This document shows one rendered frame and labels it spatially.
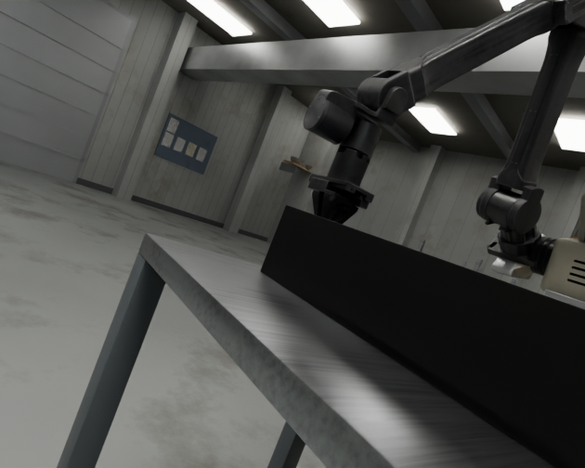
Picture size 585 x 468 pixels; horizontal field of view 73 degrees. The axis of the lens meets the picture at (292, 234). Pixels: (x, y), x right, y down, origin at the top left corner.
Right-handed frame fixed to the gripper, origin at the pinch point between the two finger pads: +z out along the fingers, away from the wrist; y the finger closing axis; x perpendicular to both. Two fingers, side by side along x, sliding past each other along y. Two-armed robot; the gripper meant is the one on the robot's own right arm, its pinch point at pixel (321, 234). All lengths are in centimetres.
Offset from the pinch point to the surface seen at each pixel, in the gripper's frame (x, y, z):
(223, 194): 412, -877, 15
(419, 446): -21.6, 39.4, 8.4
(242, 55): 224, -621, -225
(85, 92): 46, -814, -70
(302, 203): 621, -830, -41
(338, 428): -25.6, 36.7, 9.1
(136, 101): 137, -834, -98
